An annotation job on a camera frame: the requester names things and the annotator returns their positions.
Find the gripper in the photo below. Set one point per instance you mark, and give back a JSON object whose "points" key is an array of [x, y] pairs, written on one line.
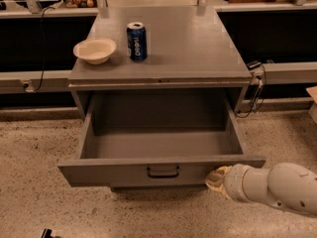
{"points": [[235, 181]]}

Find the grey top drawer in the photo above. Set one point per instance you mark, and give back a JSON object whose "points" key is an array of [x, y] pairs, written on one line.
{"points": [[127, 131]]}

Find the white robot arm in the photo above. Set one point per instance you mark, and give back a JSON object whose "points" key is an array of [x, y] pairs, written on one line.
{"points": [[286, 186]]}

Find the grey metal cabinet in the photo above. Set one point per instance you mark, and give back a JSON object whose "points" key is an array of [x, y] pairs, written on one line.
{"points": [[187, 47]]}

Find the blue pepsi soda can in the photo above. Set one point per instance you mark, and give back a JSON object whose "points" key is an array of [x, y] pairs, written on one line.
{"points": [[137, 41]]}

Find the white paper bowl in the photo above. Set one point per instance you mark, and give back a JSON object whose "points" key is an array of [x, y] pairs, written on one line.
{"points": [[95, 51]]}

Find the small black floor object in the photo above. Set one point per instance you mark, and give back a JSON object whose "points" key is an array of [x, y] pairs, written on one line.
{"points": [[47, 233]]}

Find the black drawer handle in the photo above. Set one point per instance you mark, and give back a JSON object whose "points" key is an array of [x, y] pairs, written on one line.
{"points": [[163, 174]]}

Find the black power adapter with cables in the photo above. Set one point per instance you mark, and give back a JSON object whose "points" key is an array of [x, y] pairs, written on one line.
{"points": [[257, 70]]}

